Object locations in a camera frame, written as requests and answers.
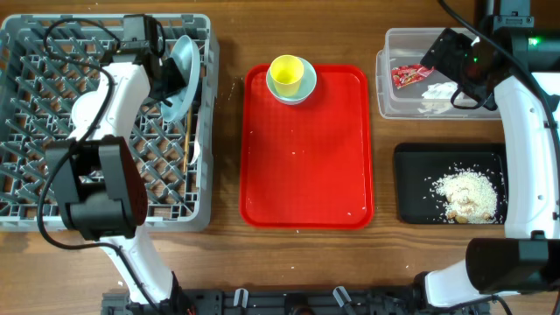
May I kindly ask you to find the light blue plate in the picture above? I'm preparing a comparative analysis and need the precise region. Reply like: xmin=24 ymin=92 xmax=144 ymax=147
xmin=161 ymin=35 xmax=201 ymax=122

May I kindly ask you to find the white napkin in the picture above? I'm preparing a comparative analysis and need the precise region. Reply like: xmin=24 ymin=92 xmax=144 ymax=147
xmin=418 ymin=81 xmax=458 ymax=115

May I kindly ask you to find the red snack wrapper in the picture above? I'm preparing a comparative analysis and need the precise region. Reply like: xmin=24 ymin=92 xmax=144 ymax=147
xmin=390 ymin=64 xmax=434 ymax=89

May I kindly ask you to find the wooden chopstick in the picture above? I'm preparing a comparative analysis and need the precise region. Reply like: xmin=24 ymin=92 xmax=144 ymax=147
xmin=183 ymin=108 xmax=193 ymax=173

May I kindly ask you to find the white plastic fork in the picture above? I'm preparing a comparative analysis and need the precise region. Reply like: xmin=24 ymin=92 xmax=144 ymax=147
xmin=188 ymin=118 xmax=201 ymax=166

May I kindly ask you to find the rice food waste pile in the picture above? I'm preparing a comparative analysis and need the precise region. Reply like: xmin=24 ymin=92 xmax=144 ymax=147
xmin=423 ymin=162 xmax=508 ymax=224

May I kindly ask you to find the yellow plastic cup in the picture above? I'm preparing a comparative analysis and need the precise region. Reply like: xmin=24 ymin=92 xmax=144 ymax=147
xmin=269 ymin=55 xmax=305 ymax=97

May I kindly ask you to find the small green bowl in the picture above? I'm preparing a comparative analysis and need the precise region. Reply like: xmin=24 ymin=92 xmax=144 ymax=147
xmin=266 ymin=57 xmax=318 ymax=106

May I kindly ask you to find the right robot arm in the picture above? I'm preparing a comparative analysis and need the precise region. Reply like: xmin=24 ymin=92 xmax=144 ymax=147
xmin=412 ymin=1 xmax=559 ymax=313

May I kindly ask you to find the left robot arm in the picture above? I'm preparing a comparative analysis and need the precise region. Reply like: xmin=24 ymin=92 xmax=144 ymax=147
xmin=44 ymin=14 xmax=200 ymax=314

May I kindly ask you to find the grey dishwasher rack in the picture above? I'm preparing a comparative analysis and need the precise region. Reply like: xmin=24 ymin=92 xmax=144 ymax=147
xmin=1 ymin=13 xmax=220 ymax=232

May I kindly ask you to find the clear plastic bin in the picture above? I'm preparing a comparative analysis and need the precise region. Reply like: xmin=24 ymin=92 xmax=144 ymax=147
xmin=375 ymin=28 xmax=501 ymax=120

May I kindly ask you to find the black plastic tray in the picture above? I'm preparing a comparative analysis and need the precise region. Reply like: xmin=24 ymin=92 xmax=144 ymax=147
xmin=394 ymin=143 xmax=508 ymax=225

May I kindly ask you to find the red plastic tray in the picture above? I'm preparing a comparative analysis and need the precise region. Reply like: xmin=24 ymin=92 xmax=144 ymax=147
xmin=239 ymin=64 xmax=375 ymax=229

